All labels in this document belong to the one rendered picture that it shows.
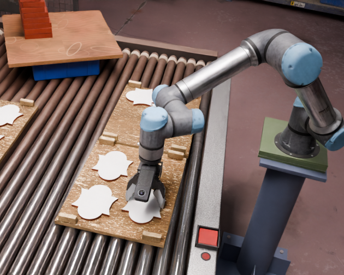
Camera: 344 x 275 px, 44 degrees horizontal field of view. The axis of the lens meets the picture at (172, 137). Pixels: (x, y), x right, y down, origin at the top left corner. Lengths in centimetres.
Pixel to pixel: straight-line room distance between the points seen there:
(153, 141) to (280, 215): 98
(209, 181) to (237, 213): 118
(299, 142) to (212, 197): 47
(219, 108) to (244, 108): 170
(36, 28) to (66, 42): 15
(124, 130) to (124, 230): 49
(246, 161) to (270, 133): 123
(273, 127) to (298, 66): 66
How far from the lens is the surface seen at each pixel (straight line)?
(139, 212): 139
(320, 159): 182
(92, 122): 178
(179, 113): 125
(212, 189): 154
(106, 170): 152
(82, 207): 141
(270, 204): 200
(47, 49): 205
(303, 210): 290
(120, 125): 174
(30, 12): 210
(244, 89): 388
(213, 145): 172
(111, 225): 137
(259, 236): 217
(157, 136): 121
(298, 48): 132
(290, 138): 180
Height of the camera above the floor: 200
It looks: 39 degrees down
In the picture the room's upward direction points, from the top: 7 degrees clockwise
